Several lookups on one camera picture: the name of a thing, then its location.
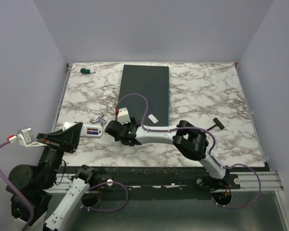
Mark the dark network switch box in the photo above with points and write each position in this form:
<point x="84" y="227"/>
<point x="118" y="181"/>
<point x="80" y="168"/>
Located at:
<point x="142" y="83"/>

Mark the green handled screwdriver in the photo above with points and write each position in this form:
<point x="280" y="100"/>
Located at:
<point x="86" y="71"/>

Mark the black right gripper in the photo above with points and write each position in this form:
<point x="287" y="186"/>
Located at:
<point x="133" y="121"/>

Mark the white remote control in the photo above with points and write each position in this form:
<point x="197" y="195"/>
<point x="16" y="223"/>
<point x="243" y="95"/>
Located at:
<point x="87" y="130"/>

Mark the white battery compartment cover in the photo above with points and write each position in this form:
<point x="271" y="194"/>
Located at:
<point x="153" y="119"/>

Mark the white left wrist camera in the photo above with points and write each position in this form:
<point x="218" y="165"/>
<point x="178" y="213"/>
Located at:
<point x="25" y="137"/>

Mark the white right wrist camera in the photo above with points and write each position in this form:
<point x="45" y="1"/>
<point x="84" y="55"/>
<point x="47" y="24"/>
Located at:
<point x="122" y="116"/>

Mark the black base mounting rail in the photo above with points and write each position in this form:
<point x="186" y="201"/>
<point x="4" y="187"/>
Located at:
<point x="178" y="183"/>

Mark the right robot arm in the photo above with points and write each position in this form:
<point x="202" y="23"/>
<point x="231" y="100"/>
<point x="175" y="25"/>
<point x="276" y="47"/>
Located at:
<point x="193" y="143"/>

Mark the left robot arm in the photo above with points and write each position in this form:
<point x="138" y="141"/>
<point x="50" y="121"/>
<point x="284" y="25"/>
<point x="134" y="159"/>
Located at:
<point x="30" y="199"/>

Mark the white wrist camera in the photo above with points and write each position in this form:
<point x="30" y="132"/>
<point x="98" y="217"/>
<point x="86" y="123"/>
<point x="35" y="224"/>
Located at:
<point x="122" y="116"/>
<point x="25" y="137"/>

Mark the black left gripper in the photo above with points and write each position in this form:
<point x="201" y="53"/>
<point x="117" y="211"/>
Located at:
<point x="67" y="140"/>

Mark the black plastic clip part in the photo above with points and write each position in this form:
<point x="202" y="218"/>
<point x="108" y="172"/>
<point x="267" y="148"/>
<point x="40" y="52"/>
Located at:
<point x="217" y="123"/>

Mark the silver metal bracket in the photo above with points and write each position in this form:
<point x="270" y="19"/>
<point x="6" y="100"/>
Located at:
<point x="100" y="119"/>

